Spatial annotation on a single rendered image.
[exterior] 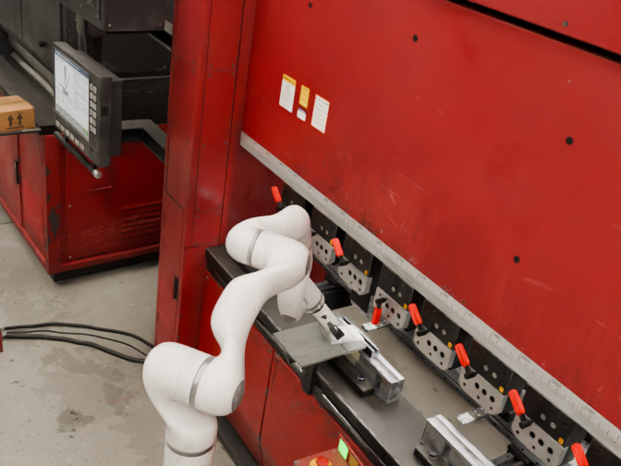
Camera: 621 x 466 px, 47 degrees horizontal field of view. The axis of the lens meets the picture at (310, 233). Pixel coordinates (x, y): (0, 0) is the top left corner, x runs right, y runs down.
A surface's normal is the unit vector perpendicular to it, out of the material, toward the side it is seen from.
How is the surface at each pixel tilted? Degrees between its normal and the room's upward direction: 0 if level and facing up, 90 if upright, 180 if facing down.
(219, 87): 90
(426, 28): 90
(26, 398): 0
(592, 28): 90
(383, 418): 0
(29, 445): 0
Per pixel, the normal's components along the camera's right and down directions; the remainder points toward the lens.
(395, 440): 0.15, -0.87
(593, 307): -0.83, 0.15
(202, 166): 0.54, 0.48
